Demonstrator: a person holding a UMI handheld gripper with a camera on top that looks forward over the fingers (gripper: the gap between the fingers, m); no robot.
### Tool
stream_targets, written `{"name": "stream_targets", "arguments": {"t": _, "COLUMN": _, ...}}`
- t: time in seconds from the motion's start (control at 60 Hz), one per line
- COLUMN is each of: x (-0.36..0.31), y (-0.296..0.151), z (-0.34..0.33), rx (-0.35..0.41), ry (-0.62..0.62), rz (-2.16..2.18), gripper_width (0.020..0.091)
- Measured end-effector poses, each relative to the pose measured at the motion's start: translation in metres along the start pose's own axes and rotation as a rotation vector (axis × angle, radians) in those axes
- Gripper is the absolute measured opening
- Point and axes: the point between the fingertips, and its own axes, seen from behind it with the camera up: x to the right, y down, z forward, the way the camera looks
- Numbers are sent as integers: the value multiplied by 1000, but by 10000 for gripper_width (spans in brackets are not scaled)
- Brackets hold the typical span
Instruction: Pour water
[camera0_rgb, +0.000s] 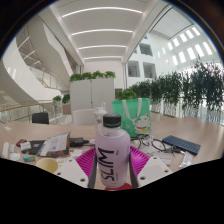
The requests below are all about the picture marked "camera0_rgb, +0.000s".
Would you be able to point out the long white plastic packet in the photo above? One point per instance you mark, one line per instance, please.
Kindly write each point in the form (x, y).
(186, 160)

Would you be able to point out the pale yellow mug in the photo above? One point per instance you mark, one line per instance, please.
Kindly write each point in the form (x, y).
(46, 165)

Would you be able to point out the black charger block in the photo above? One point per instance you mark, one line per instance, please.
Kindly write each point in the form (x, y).
(78, 141)

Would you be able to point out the brown planter with green plants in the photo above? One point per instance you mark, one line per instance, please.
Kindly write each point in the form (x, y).
(66, 101)

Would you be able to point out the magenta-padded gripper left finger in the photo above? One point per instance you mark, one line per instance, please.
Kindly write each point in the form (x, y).
(71, 171)

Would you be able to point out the small blue item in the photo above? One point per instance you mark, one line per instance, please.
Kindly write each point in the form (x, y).
(29, 159)

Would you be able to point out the white chair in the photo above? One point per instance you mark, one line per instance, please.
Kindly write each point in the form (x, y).
(83, 117)

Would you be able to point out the small grey-white computer mouse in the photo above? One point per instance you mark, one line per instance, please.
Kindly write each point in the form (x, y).
(12, 148)

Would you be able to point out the large white computer mouse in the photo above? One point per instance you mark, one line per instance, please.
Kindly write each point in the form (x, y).
(15, 156)

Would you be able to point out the brown-edged printed booklet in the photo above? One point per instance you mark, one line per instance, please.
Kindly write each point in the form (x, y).
(55, 144)

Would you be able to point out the black chair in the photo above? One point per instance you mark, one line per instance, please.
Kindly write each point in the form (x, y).
(40, 118)

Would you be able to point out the colourful sticker sheet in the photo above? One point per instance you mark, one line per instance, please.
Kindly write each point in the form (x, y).
(76, 153)

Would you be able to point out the ceiling light strips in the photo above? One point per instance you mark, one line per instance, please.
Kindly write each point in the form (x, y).
(101, 31)

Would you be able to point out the white cabinet with plants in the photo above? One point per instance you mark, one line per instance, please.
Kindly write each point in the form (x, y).
(91, 95)

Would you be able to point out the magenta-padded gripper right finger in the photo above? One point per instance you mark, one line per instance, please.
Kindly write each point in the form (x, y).
(153, 170)

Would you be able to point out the flat clear plastic packet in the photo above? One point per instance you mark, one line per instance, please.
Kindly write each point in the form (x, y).
(166, 158)

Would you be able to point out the dark planter with green plants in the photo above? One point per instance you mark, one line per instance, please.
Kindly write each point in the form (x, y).
(125, 94)

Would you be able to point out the lilac drink bottle black cap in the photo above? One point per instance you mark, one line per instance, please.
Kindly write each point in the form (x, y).
(112, 153)

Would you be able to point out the clear plastic water bottle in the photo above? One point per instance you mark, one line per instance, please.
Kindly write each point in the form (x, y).
(99, 116)

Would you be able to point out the white card box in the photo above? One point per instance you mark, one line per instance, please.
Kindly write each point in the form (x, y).
(26, 146)

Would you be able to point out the green tote bag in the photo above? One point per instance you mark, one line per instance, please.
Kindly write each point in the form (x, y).
(133, 115)

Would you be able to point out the row of tall green plants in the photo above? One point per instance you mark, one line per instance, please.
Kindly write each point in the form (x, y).
(186, 86)

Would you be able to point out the red and black small box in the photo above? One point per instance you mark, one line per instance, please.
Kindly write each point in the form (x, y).
(21, 142)

